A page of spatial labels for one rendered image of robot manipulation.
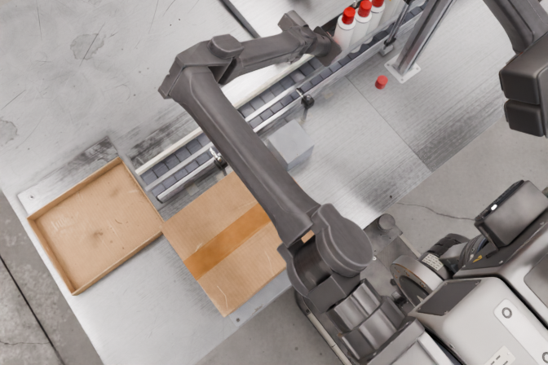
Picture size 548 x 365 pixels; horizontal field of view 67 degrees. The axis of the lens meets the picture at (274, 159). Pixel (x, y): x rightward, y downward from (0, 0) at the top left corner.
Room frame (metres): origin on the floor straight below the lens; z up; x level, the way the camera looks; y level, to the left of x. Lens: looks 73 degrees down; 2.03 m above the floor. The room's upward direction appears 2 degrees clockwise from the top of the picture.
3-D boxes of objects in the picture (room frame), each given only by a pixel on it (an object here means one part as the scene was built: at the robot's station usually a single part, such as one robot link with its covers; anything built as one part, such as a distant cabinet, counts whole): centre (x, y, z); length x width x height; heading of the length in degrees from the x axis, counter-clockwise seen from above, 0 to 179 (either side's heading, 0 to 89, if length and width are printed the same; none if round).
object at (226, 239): (0.13, 0.06, 0.99); 0.30 x 0.24 x 0.27; 131
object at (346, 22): (0.72, -0.19, 0.98); 0.05 x 0.05 x 0.20
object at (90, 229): (0.16, 0.49, 0.85); 0.30 x 0.26 x 0.04; 129
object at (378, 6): (0.78, -0.27, 0.98); 0.05 x 0.05 x 0.20
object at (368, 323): (-0.03, -0.13, 1.45); 0.09 x 0.08 x 0.12; 130
